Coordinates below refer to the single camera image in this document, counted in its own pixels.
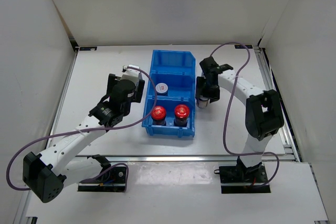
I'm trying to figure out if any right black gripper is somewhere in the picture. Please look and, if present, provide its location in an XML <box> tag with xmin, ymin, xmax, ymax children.
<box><xmin>195</xmin><ymin>77</ymin><xmax>220</xmax><ymax>103</ymax></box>

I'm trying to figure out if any white-lid dark jar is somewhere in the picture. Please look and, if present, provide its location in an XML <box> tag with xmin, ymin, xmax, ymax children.
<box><xmin>155</xmin><ymin>82</ymin><xmax>169</xmax><ymax>95</ymax></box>
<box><xmin>197</xmin><ymin>98</ymin><xmax>209</xmax><ymax>109</ymax></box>

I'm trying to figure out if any red-lid sauce jar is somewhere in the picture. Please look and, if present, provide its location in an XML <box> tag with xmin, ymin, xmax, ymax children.
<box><xmin>151</xmin><ymin>106</ymin><xmax>166</xmax><ymax>126</ymax></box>
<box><xmin>174</xmin><ymin>104</ymin><xmax>190</xmax><ymax>127</ymax></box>

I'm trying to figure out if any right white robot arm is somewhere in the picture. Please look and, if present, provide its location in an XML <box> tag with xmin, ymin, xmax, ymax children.
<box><xmin>195</xmin><ymin>56</ymin><xmax>284</xmax><ymax>182</ymax></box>

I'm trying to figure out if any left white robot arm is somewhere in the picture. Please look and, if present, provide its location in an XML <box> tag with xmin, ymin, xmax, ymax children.
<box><xmin>23</xmin><ymin>69</ymin><xmax>145</xmax><ymax>203</ymax></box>

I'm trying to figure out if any blue three-compartment plastic bin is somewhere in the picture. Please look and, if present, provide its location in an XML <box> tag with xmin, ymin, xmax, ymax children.
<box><xmin>142</xmin><ymin>50</ymin><xmax>196</xmax><ymax>138</ymax></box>

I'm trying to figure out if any right black corner label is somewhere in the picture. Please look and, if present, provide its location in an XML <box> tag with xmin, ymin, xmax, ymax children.
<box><xmin>235</xmin><ymin>45</ymin><xmax>253</xmax><ymax>49</ymax></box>

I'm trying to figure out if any black corner label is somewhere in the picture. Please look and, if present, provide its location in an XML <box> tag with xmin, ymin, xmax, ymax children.
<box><xmin>79</xmin><ymin>47</ymin><xmax>97</xmax><ymax>51</ymax></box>
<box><xmin>235</xmin><ymin>45</ymin><xmax>253</xmax><ymax>49</ymax></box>

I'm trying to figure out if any left black corner label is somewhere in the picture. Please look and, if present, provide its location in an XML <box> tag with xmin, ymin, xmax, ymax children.
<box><xmin>79</xmin><ymin>47</ymin><xmax>97</xmax><ymax>51</ymax></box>

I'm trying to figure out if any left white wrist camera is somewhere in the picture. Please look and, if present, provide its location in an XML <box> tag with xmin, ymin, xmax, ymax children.
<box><xmin>121</xmin><ymin>65</ymin><xmax>142</xmax><ymax>85</ymax></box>

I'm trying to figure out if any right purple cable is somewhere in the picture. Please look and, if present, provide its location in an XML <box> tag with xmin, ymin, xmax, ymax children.
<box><xmin>209</xmin><ymin>41</ymin><xmax>280</xmax><ymax>188</ymax></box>

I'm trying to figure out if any aluminium frame rail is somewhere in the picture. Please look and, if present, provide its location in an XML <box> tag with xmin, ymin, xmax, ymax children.
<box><xmin>71</xmin><ymin>154</ymin><xmax>296</xmax><ymax>163</ymax></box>

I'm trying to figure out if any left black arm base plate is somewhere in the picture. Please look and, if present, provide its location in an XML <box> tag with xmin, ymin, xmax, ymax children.
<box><xmin>77</xmin><ymin>155</ymin><xmax>129</xmax><ymax>193</ymax></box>

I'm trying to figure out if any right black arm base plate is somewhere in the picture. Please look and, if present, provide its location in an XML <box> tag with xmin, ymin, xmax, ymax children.
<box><xmin>214</xmin><ymin>165</ymin><xmax>271</xmax><ymax>194</ymax></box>

